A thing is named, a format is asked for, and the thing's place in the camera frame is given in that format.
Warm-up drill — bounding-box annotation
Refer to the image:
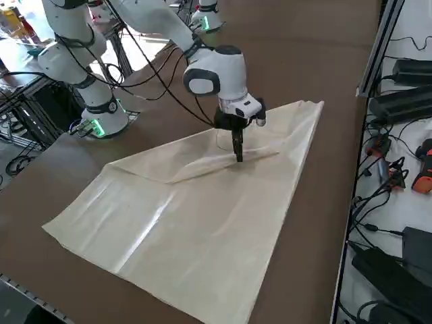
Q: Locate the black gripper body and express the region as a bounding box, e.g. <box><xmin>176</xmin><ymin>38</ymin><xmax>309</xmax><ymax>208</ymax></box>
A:
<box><xmin>214</xmin><ymin>109</ymin><xmax>252</xmax><ymax>132</ymax></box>

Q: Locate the cream tablecloth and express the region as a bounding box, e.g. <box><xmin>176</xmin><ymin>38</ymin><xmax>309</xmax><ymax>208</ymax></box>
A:
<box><xmin>41</xmin><ymin>99</ymin><xmax>325</xmax><ymax>324</ymax></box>

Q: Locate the aluminium equipment rack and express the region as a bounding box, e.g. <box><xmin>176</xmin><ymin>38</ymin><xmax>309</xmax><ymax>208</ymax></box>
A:
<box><xmin>0</xmin><ymin>30</ymin><xmax>142</xmax><ymax>153</ymax></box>

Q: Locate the red black connector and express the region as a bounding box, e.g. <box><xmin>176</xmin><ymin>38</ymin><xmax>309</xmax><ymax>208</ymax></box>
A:
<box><xmin>367</xmin><ymin>134</ymin><xmax>393</xmax><ymax>157</ymax></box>

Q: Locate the grey metal cylinder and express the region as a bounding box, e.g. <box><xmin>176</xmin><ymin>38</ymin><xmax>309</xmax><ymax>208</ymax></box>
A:
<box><xmin>377</xmin><ymin>159</ymin><xmax>389</xmax><ymax>186</ymax></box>

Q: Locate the orange black hand tool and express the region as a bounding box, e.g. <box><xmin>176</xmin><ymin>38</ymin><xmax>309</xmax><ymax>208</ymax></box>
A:
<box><xmin>387</xmin><ymin>161</ymin><xmax>410</xmax><ymax>190</ymax></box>

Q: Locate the large black power brick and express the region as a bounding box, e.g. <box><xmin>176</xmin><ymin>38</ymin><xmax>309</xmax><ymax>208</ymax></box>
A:
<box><xmin>369</xmin><ymin>86</ymin><xmax>432</xmax><ymax>123</ymax></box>

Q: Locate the orange black power drill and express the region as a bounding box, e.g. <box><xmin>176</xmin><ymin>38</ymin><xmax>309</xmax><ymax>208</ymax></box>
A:
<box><xmin>412</xmin><ymin>137</ymin><xmax>432</xmax><ymax>194</ymax></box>

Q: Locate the white side bench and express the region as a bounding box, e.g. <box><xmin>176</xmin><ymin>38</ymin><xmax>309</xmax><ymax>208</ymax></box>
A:
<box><xmin>337</xmin><ymin>0</ymin><xmax>432</xmax><ymax>324</ymax></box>

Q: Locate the long black power brick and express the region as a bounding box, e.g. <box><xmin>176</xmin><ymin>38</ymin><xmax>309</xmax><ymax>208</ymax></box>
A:
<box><xmin>352</xmin><ymin>248</ymin><xmax>432</xmax><ymax>320</ymax></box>

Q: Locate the flat black box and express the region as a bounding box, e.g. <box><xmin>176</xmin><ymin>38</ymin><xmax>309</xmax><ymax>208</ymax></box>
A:
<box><xmin>402</xmin><ymin>226</ymin><xmax>432</xmax><ymax>271</ymax></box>

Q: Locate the round black device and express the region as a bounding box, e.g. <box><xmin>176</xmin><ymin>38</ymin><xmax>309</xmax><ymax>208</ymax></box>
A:
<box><xmin>356</xmin><ymin>299</ymin><xmax>409</xmax><ymax>324</ymax></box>

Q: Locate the yellow object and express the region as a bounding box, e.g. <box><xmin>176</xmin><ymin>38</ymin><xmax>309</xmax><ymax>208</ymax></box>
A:
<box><xmin>0</xmin><ymin>6</ymin><xmax>22</xmax><ymax>38</ymax></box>

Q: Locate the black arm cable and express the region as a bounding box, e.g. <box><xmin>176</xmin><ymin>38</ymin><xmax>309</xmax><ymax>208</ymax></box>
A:
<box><xmin>107</xmin><ymin>0</ymin><xmax>219</xmax><ymax>129</ymax></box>

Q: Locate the aluminium frame post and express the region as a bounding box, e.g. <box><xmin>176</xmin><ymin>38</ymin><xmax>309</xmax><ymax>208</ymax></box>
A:
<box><xmin>356</xmin><ymin>0</ymin><xmax>406</xmax><ymax>99</ymax></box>

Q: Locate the aluminium frame profile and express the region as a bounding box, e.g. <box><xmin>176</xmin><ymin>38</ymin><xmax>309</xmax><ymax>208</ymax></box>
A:
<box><xmin>0</xmin><ymin>272</ymin><xmax>74</xmax><ymax>324</ymax></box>

